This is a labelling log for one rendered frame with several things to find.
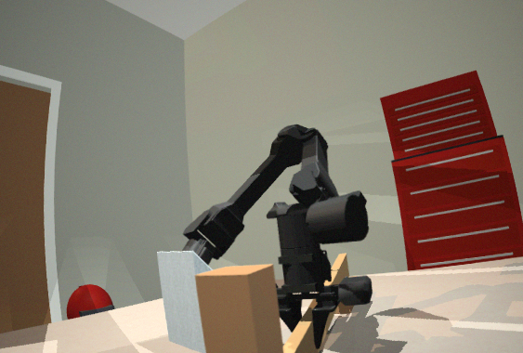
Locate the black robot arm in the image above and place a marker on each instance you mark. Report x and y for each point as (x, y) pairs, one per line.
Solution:
(321, 216)

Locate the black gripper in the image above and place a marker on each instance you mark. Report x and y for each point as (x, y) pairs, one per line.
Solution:
(302, 273)

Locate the long tan wooden rail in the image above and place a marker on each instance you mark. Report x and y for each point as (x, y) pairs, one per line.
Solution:
(302, 338)

